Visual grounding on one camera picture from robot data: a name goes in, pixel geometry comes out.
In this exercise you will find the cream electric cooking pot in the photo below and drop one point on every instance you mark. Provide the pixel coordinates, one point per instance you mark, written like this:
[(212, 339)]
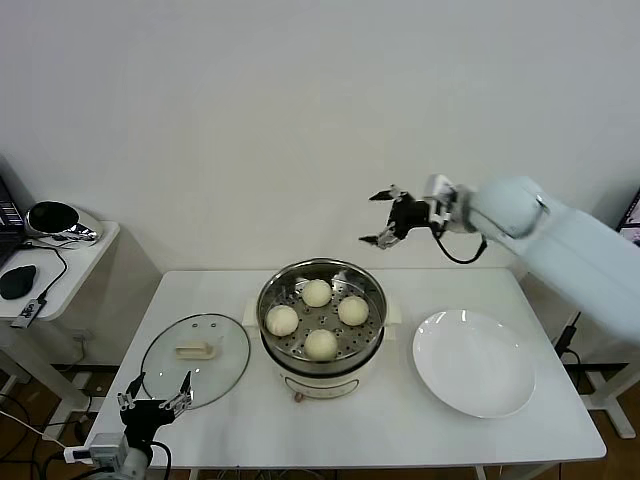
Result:
[(325, 385)]

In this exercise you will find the black computer mouse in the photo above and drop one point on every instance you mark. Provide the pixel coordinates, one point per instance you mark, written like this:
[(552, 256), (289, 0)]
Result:
[(17, 282)]

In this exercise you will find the stainless steel steamer basket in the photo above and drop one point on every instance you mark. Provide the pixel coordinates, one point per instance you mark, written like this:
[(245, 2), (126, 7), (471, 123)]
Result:
[(340, 280)]

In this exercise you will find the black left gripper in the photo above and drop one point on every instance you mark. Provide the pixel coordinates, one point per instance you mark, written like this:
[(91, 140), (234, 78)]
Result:
[(150, 417)]

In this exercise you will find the large white round plate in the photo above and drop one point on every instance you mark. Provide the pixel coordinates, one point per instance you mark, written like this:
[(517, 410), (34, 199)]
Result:
[(470, 365)]

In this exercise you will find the white steamed baozi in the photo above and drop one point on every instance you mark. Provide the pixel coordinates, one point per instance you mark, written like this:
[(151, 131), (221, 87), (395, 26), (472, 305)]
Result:
[(316, 293), (320, 344), (282, 320), (354, 310)]

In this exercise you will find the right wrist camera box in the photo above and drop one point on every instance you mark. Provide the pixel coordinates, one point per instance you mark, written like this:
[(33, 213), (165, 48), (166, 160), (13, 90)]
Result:
[(441, 189)]

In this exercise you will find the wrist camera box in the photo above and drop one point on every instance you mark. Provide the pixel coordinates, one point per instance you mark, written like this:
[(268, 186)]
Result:
[(107, 447), (441, 189)]

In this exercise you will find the open black laptop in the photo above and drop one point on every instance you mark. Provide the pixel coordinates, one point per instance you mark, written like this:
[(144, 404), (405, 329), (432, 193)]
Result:
[(632, 210), (6, 235)]

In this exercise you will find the white side table beige panel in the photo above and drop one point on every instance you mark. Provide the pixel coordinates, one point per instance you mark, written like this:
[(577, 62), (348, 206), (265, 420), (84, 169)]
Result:
[(85, 260)]

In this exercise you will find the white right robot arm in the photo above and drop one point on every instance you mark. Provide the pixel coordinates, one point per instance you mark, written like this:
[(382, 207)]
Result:
[(575, 250)]

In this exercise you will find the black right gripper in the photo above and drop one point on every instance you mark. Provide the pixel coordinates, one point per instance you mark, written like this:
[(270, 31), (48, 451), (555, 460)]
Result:
[(410, 212)]

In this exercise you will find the shiny chrome domed device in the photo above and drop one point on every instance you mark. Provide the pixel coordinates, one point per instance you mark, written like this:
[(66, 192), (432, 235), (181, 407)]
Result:
[(50, 220)]

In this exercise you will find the round glass pot lid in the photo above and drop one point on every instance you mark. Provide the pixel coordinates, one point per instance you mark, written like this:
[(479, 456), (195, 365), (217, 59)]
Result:
[(210, 360)]

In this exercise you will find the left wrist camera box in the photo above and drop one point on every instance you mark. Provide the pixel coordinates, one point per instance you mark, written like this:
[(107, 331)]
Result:
[(107, 447)]

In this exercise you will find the grey usb hub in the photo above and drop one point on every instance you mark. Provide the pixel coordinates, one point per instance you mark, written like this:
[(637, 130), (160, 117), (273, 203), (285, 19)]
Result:
[(27, 312)]

